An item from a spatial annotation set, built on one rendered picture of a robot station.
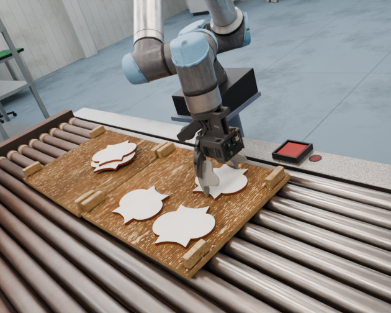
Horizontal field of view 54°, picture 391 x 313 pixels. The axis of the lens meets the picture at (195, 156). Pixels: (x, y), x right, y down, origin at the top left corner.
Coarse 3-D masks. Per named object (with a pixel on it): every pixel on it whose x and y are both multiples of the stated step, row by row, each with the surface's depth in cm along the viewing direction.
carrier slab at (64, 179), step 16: (96, 144) 137; (112, 144) 133; (144, 144) 126; (64, 160) 133; (80, 160) 129; (144, 160) 116; (32, 176) 129; (48, 176) 125; (64, 176) 122; (80, 176) 119; (96, 176) 116; (112, 176) 113; (128, 176) 110; (48, 192) 116; (64, 192) 113; (80, 192) 110; (96, 192) 107
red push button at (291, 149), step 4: (288, 144) 102; (292, 144) 102; (296, 144) 101; (300, 144) 101; (284, 148) 101; (288, 148) 100; (292, 148) 100; (296, 148) 99; (300, 148) 99; (304, 148) 98; (280, 152) 100; (284, 152) 99; (288, 152) 99; (292, 152) 98; (296, 152) 98
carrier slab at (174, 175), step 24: (144, 168) 112; (168, 168) 108; (192, 168) 104; (240, 168) 97; (264, 168) 94; (120, 192) 104; (168, 192) 97; (264, 192) 86; (96, 216) 97; (120, 216) 94; (216, 216) 83; (240, 216) 81; (144, 240) 83; (216, 240) 77; (168, 264) 75
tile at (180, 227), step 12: (168, 216) 87; (180, 216) 86; (192, 216) 84; (204, 216) 83; (156, 228) 84; (168, 228) 83; (180, 228) 82; (192, 228) 81; (204, 228) 80; (156, 240) 81; (168, 240) 80; (180, 240) 79; (192, 240) 78
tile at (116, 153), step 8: (120, 144) 125; (128, 144) 123; (104, 152) 123; (112, 152) 121; (120, 152) 120; (128, 152) 118; (96, 160) 119; (104, 160) 118; (112, 160) 117; (120, 160) 116
